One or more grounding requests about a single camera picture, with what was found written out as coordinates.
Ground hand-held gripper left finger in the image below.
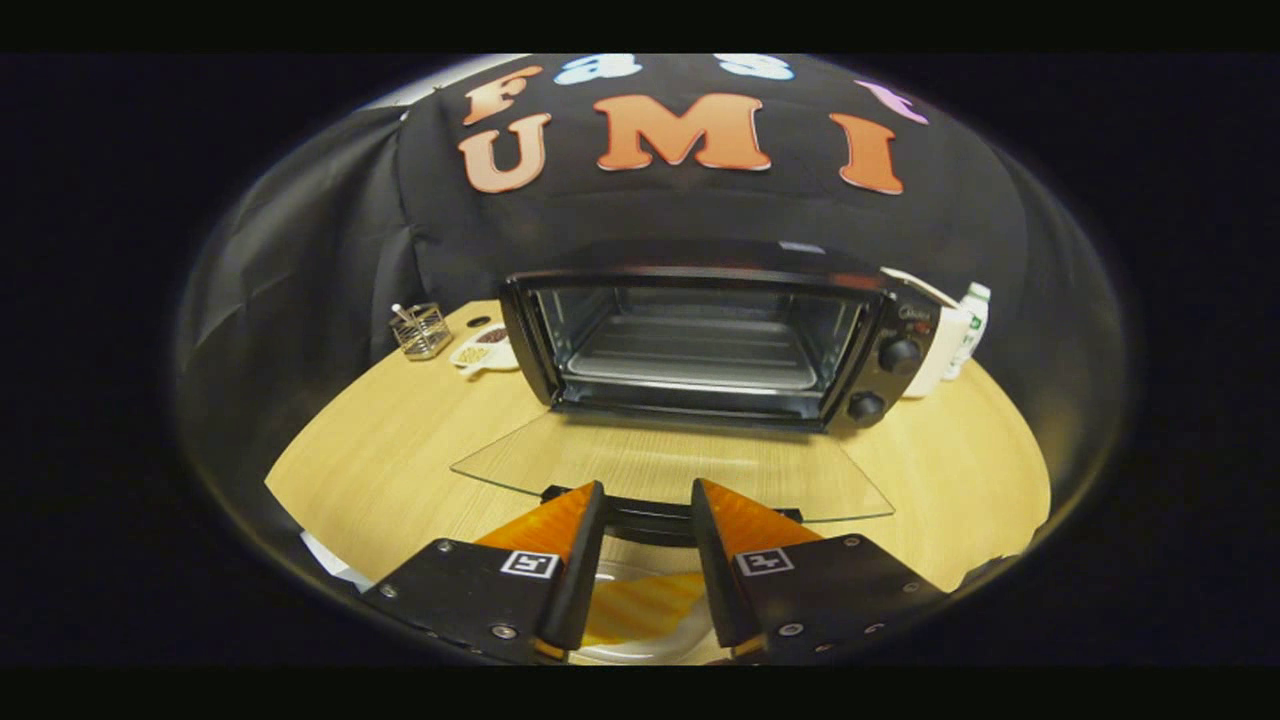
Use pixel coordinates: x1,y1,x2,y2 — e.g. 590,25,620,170
362,480,607,663

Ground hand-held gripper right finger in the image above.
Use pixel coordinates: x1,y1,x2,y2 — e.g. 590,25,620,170
690,478,946,663

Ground golden croissant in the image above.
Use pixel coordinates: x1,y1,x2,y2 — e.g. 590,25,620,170
583,572,706,646

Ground black toaster oven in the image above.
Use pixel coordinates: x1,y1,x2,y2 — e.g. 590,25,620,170
450,240,946,548

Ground white pop-up toaster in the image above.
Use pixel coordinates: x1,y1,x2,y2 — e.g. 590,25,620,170
880,266,973,399

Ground white divided dish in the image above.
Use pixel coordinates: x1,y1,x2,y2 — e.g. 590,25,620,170
449,322,521,377

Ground white paper sheet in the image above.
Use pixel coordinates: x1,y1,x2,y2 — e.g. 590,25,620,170
300,532,376,591

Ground black backdrop cloth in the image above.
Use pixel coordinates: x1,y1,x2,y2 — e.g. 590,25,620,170
175,54,1126,501

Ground white bottle green label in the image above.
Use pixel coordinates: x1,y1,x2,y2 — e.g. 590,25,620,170
945,283,991,381

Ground metal wire basket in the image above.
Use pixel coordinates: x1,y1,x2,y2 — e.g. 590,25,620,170
389,302,453,361

